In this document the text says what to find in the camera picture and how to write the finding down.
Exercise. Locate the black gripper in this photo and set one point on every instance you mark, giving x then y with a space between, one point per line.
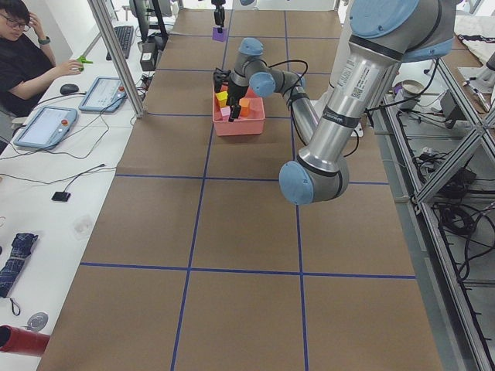
219 8
234 92

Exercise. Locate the purple foam block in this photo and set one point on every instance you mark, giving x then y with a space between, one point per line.
220 37

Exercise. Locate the pink foam block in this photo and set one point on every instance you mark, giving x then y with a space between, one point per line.
225 113

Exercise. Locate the orange foam block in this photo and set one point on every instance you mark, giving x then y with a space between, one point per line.
245 104

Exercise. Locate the yellow foam block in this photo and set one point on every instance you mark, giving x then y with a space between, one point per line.
221 99

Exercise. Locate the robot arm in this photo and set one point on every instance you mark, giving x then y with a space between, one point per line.
382 34

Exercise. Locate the pink plastic bin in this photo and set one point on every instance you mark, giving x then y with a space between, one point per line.
253 124

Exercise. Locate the black box with label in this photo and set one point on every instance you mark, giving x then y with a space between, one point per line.
148 56

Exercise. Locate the black keyboard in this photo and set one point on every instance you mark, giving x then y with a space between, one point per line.
125 35

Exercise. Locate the far teach pendant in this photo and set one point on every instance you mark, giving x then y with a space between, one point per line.
105 95

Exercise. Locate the teach pendant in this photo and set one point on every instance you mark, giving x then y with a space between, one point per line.
105 95
47 128

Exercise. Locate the green plastic clip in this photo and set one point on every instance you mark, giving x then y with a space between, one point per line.
84 60

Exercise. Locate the black computer mouse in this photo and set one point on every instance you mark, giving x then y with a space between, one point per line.
69 88

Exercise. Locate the near teach pendant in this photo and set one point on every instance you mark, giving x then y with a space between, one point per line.
47 128

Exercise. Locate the small black puck device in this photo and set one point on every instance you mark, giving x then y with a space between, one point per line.
61 196

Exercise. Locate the seated person black shirt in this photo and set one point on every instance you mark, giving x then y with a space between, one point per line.
28 65

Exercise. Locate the folded blue umbrella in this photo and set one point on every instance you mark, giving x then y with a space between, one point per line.
21 250

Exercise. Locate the round metal lid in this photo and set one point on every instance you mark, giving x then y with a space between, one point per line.
37 322

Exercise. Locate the red cylinder bottle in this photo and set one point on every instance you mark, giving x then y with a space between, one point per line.
23 342

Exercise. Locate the aluminium frame post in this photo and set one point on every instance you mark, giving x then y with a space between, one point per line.
106 29

